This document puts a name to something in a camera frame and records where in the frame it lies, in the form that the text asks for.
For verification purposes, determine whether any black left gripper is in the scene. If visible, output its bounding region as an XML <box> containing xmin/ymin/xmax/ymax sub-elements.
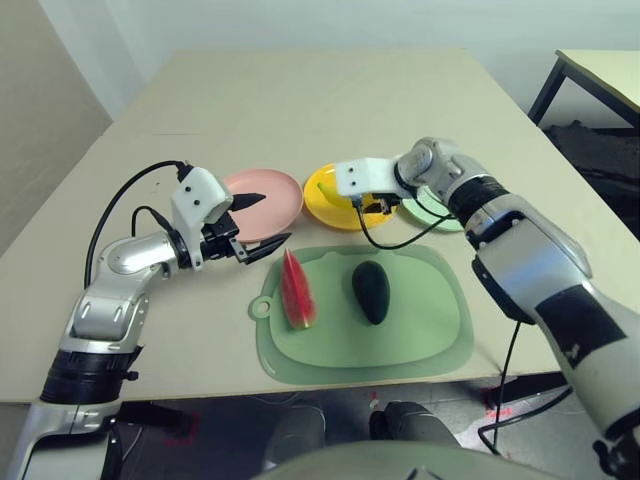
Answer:
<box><xmin>199</xmin><ymin>191</ymin><xmax>293</xmax><ymax>266</ymax></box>

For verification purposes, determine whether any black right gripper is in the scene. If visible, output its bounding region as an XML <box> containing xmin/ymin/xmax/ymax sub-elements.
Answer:
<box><xmin>363</xmin><ymin>192</ymin><xmax>404</xmax><ymax>217</ymax></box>

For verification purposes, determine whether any yellow banana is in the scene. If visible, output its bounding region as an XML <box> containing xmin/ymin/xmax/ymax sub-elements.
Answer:
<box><xmin>317</xmin><ymin>181</ymin><xmax>351</xmax><ymax>209</ymax></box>

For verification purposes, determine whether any red watermelon slice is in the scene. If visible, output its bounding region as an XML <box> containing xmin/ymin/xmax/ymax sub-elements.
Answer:
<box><xmin>280</xmin><ymin>248</ymin><xmax>317</xmax><ymax>331</ymax></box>

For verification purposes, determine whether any dark green avocado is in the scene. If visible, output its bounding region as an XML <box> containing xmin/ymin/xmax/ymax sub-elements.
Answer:
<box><xmin>351</xmin><ymin>260</ymin><xmax>392</xmax><ymax>326</ymax></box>

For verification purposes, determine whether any pink plate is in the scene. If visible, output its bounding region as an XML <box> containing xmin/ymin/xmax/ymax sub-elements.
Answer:
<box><xmin>222</xmin><ymin>168</ymin><xmax>304</xmax><ymax>245</ymax></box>

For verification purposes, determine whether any mint green plate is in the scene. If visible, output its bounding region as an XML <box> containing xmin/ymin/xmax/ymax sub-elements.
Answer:
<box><xmin>397</xmin><ymin>184</ymin><xmax>466</xmax><ymax>234</ymax></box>

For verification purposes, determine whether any yellow plate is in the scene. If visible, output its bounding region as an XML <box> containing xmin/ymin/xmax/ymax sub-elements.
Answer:
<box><xmin>303</xmin><ymin>162</ymin><xmax>401</xmax><ymax>232</ymax></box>

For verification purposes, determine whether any green silicone mat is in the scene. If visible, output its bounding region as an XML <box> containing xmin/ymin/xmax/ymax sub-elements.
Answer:
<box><xmin>249</xmin><ymin>244</ymin><xmax>475</xmax><ymax>386</ymax></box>

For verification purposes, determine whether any grey robot left leg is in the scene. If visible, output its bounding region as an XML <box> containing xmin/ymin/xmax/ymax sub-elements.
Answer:
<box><xmin>264</xmin><ymin>404</ymin><xmax>326</xmax><ymax>469</ymax></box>

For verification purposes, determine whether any black table foot bar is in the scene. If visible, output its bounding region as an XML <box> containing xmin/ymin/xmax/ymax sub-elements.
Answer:
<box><xmin>117</xmin><ymin>399</ymin><xmax>194</xmax><ymax>441</ymax></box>
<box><xmin>487</xmin><ymin>372</ymin><xmax>571</xmax><ymax>416</ymax></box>

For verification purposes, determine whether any dark robot right leg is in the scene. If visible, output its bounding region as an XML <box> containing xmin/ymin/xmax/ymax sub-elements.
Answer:
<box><xmin>368</xmin><ymin>399</ymin><xmax>459</xmax><ymax>446</ymax></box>

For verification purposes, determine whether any grey-green robot torso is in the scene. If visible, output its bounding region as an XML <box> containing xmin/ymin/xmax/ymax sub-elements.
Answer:
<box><xmin>254</xmin><ymin>439</ymin><xmax>546</xmax><ymax>480</ymax></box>

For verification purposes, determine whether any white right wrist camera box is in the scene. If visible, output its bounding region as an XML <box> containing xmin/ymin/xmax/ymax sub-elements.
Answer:
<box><xmin>335</xmin><ymin>157</ymin><xmax>401</xmax><ymax>201</ymax></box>

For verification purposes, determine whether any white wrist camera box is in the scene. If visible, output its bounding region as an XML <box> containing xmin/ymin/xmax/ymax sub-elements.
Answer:
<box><xmin>170</xmin><ymin>167</ymin><xmax>234</xmax><ymax>271</ymax></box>
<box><xmin>335</xmin><ymin>157</ymin><xmax>401</xmax><ymax>201</ymax></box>

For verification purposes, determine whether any black right camera cable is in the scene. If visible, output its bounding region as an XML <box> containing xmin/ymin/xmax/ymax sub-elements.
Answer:
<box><xmin>355</xmin><ymin>202</ymin><xmax>459</xmax><ymax>250</ymax></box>

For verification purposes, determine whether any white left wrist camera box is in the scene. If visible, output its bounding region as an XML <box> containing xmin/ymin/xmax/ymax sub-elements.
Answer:
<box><xmin>170</xmin><ymin>167</ymin><xmax>234</xmax><ymax>271</ymax></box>

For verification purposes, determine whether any thin black left gripper cable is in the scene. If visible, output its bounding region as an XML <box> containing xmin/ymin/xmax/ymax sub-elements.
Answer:
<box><xmin>131</xmin><ymin>206</ymin><xmax>176</xmax><ymax>239</ymax></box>

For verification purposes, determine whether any thick black left camera cable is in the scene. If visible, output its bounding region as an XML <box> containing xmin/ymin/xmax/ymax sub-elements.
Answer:
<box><xmin>84</xmin><ymin>159</ymin><xmax>194</xmax><ymax>289</ymax></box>

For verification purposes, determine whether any long black hanging cable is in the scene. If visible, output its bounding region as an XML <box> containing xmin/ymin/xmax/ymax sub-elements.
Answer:
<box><xmin>477</xmin><ymin>319</ymin><xmax>574</xmax><ymax>456</ymax></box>

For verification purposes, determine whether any beige side table black frame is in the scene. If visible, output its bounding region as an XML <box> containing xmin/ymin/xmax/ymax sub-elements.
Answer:
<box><xmin>528</xmin><ymin>48</ymin><xmax>640</xmax><ymax>131</ymax></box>

